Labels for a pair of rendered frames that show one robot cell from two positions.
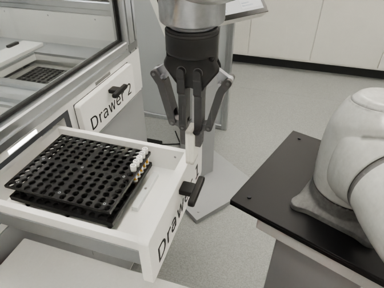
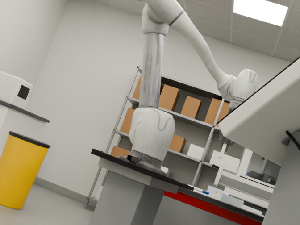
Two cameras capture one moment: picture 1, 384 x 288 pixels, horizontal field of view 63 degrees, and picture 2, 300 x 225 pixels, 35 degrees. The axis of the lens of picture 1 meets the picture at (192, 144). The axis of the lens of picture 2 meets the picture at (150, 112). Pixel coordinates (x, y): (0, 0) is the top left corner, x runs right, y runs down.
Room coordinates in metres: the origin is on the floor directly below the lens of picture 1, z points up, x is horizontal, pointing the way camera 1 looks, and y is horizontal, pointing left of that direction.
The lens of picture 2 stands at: (2.67, -0.65, 0.80)
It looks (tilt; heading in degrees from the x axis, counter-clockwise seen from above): 6 degrees up; 173
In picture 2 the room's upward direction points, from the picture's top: 20 degrees clockwise
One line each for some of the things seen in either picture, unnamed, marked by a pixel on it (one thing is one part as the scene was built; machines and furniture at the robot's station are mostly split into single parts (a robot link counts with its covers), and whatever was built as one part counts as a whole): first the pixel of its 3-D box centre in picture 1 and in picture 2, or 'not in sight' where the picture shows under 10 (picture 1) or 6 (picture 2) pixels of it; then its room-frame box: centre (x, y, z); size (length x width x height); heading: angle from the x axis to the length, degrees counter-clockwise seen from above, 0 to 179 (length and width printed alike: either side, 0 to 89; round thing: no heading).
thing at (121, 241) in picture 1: (82, 179); (260, 192); (0.48, 0.23, 0.86); 0.40 x 0.26 x 0.06; 73
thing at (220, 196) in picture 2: not in sight; (230, 199); (0.17, 0.20, 0.78); 0.12 x 0.08 x 0.04; 89
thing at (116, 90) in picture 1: (116, 90); not in sight; (0.80, 0.22, 0.91); 0.07 x 0.04 x 0.01; 163
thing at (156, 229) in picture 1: (176, 198); (218, 174); (0.42, 0.03, 0.87); 0.29 x 0.02 x 0.11; 163
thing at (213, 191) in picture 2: not in sight; (217, 193); (-0.14, 0.22, 0.79); 0.13 x 0.09 x 0.05; 74
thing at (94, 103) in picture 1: (109, 99); not in sight; (0.81, 0.24, 0.87); 0.29 x 0.02 x 0.11; 163
